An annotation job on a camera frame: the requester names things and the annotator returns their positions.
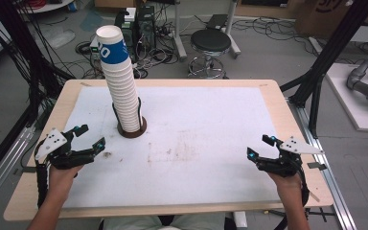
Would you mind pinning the person's light trousers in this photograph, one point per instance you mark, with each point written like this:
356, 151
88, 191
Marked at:
198, 223

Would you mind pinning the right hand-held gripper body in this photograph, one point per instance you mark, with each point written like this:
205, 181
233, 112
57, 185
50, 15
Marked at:
292, 147

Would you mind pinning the black metal frame post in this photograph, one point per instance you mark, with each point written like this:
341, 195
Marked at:
329, 54
16, 48

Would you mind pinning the brown cup holder stand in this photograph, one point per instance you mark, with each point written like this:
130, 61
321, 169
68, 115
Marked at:
132, 131

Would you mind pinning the white metal stand leg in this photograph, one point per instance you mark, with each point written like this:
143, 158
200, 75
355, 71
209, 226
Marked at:
179, 32
231, 28

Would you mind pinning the black tape strip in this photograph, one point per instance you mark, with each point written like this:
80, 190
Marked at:
316, 165
25, 170

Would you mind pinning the black computer tower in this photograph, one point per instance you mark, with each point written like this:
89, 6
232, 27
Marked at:
145, 28

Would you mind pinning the white table mat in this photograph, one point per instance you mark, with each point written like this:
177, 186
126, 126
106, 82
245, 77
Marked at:
185, 143

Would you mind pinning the person's right hand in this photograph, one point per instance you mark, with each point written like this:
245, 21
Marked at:
287, 185

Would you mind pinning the wooden table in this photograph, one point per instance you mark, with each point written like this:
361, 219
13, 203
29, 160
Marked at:
28, 198

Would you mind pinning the white floor platform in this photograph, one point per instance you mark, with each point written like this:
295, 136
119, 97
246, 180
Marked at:
351, 105

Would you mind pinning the cardboard box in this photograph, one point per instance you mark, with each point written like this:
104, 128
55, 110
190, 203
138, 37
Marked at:
313, 16

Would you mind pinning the black round stool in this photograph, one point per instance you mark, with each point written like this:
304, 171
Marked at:
210, 41

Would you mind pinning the small white electronic box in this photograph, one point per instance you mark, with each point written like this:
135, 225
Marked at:
94, 46

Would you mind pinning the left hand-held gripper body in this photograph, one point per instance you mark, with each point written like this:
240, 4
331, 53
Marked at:
55, 142

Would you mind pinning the aluminium rail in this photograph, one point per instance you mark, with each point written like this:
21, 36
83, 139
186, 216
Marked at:
332, 179
3, 163

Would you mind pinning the stack of white paper cups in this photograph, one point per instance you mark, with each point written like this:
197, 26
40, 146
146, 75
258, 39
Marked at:
123, 96

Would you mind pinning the person's left hand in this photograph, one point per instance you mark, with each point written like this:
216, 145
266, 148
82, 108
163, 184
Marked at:
63, 179

